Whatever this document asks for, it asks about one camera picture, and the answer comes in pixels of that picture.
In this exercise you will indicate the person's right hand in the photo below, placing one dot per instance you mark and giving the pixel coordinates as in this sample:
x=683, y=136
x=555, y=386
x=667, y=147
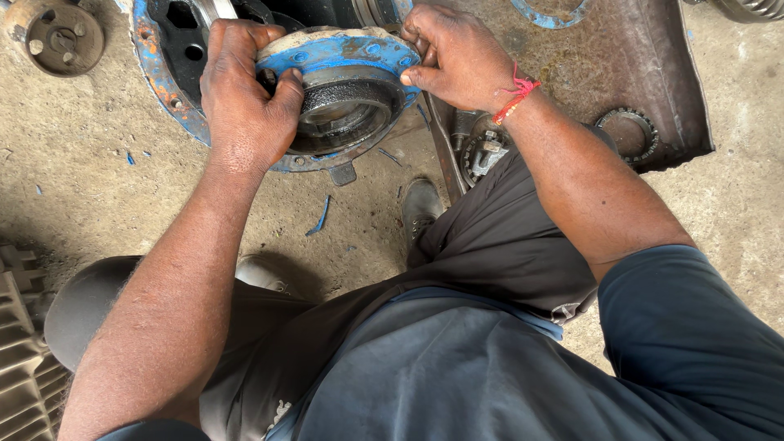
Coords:
x=465, y=61

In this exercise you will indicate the person's left hand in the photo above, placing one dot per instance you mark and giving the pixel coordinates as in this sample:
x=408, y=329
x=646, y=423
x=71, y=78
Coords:
x=245, y=104

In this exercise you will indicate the blue metal bearing flange cover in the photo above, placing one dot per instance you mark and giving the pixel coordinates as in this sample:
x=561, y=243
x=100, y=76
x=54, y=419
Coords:
x=343, y=86

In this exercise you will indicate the red wrist thread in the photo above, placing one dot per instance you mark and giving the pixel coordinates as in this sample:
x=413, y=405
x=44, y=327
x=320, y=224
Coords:
x=517, y=95

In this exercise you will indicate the small steel bolt part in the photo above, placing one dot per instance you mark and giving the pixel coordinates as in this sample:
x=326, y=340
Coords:
x=462, y=125

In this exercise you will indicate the blue axle housing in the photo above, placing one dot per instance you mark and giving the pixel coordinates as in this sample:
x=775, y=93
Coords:
x=184, y=55

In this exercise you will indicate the blue gasket scrap strip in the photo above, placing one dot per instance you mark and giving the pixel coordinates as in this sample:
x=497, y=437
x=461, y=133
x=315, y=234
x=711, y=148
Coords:
x=320, y=217

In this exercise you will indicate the rusty metal tray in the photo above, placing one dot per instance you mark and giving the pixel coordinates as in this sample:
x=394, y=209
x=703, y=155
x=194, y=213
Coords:
x=612, y=67

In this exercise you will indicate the person's black right shoe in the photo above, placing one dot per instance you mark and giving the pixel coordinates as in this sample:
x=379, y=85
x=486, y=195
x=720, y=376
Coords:
x=419, y=205

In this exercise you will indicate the rusty round hub flange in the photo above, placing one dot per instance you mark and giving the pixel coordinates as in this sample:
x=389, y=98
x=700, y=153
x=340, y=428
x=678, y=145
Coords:
x=55, y=37

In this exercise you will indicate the person's dark trousers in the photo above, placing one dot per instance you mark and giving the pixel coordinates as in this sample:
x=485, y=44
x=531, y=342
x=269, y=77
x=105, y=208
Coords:
x=380, y=294

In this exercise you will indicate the spiral bevel gear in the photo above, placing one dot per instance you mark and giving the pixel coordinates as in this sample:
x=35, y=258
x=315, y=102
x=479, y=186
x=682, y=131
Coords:
x=747, y=7

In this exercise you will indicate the person's dark blue shirt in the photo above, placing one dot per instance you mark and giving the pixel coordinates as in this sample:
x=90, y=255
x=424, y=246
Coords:
x=551, y=367

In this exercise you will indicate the ribbed metal casting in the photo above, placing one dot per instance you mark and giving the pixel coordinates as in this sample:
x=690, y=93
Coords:
x=24, y=355

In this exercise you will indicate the toothed gear with bracket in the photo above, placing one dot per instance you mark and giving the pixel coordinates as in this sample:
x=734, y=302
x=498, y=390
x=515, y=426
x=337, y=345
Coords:
x=484, y=153

